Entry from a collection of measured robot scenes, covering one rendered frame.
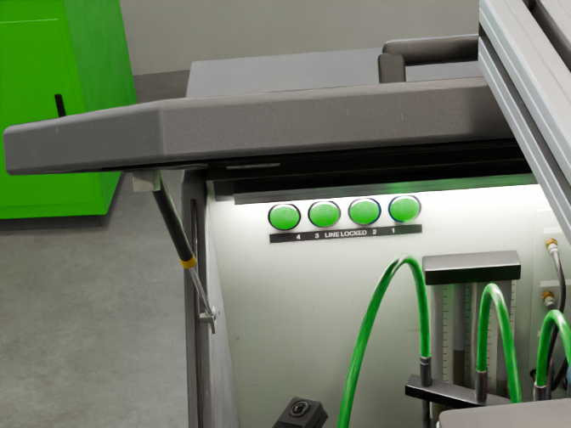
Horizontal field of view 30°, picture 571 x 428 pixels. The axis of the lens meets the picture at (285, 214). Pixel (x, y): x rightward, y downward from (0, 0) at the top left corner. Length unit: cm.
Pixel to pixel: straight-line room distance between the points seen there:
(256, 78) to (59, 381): 199
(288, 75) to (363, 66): 12
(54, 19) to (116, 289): 97
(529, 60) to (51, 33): 340
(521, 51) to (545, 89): 4
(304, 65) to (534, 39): 126
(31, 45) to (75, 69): 17
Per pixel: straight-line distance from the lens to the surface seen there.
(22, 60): 392
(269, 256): 164
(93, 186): 412
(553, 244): 165
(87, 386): 351
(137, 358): 357
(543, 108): 47
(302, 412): 125
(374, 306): 133
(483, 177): 156
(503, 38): 54
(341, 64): 177
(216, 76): 177
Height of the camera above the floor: 224
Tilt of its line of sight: 33 degrees down
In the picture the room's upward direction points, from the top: 5 degrees counter-clockwise
